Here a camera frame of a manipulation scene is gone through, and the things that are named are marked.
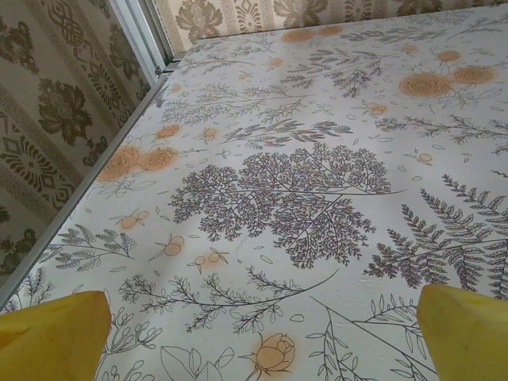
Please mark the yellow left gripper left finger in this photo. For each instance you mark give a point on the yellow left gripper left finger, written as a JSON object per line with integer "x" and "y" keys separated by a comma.
{"x": 47, "y": 341}

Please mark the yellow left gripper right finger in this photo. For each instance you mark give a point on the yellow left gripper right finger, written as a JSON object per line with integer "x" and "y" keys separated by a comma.
{"x": 468, "y": 337}

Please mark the aluminium table side rail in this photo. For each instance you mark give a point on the aluminium table side rail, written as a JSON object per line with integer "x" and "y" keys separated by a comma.
{"x": 91, "y": 170}

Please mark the aluminium frame post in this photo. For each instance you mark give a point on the aluminium frame post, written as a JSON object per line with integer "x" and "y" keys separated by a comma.
{"x": 139, "y": 35}

